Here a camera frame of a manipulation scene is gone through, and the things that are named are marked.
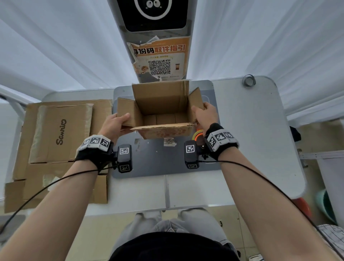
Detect person's left hand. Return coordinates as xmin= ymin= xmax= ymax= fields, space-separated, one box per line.
xmin=98 ymin=112 xmax=131 ymax=144

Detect person's right hand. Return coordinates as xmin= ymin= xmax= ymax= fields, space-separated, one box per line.
xmin=191 ymin=101 xmax=220 ymax=136

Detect large cardboard box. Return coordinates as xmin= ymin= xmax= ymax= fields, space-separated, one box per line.
xmin=4 ymin=99 xmax=113 ymax=214

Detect cardboard box black print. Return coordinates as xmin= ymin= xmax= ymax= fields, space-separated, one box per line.
xmin=29 ymin=103 xmax=94 ymax=164

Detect red print cardboard box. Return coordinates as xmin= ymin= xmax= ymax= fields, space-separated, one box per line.
xmin=117 ymin=80 xmax=205 ymax=140

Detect person's right forearm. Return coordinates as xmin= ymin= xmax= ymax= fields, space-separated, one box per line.
xmin=219 ymin=147 xmax=339 ymax=261

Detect person's left forearm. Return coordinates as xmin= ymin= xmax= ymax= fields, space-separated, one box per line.
xmin=0 ymin=160 xmax=99 ymax=261

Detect grey scanning mat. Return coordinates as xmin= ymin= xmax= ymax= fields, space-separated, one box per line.
xmin=111 ymin=0 xmax=224 ymax=179

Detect grey scanner kiosk with poster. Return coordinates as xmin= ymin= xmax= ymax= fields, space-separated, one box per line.
xmin=126 ymin=36 xmax=191 ymax=81

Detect grey trousers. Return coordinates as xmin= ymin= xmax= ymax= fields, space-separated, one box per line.
xmin=111 ymin=208 xmax=237 ymax=253

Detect white perforated metal bar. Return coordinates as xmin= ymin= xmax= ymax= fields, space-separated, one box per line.
xmin=298 ymin=149 xmax=344 ymax=169

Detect orange plastic basin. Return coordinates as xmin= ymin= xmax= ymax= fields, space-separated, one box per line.
xmin=291 ymin=198 xmax=312 ymax=218

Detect black shirt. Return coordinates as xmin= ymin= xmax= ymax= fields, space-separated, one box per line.
xmin=109 ymin=232 xmax=241 ymax=261

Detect grey printed floor mat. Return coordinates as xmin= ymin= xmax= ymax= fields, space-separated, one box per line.
xmin=0 ymin=214 xmax=26 ymax=242

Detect teal plastic bucket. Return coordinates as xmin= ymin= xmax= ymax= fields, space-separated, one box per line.
xmin=315 ymin=189 xmax=338 ymax=224

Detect white checked cloth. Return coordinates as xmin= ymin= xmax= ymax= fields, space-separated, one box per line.
xmin=317 ymin=224 xmax=344 ymax=253

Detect black tracker cable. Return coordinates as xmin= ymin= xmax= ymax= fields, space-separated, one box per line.
xmin=198 ymin=160 xmax=339 ymax=253
xmin=0 ymin=165 xmax=119 ymax=234

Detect small grey ring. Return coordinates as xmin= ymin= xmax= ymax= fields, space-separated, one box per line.
xmin=242 ymin=74 xmax=256 ymax=87

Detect white metal frame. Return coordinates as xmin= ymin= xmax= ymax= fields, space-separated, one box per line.
xmin=0 ymin=85 xmax=34 ymax=183

